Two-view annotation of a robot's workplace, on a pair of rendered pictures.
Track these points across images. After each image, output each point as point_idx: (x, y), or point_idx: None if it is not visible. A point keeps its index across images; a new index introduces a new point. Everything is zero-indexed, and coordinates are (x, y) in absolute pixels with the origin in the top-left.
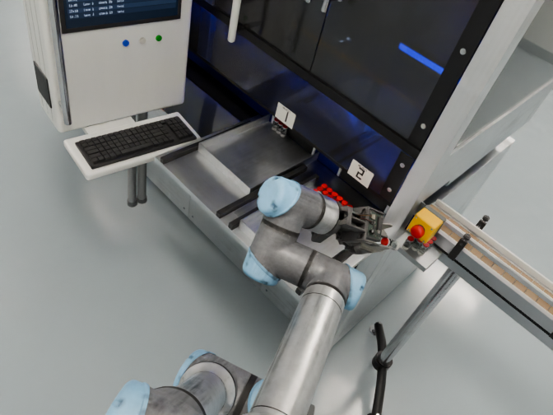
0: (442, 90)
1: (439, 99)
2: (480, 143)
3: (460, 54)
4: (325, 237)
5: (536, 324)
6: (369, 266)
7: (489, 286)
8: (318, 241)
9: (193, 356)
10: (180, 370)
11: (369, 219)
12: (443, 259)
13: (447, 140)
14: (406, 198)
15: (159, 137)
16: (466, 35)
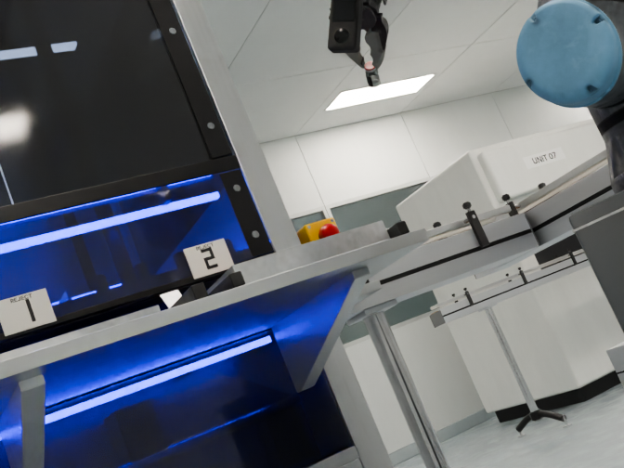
0: (190, 77)
1: (196, 87)
2: None
3: (173, 35)
4: (361, 11)
5: (467, 251)
6: (346, 380)
7: (413, 269)
8: (358, 41)
9: (531, 16)
10: (556, 0)
11: None
12: (364, 303)
13: (242, 116)
14: (279, 222)
15: None
16: (161, 18)
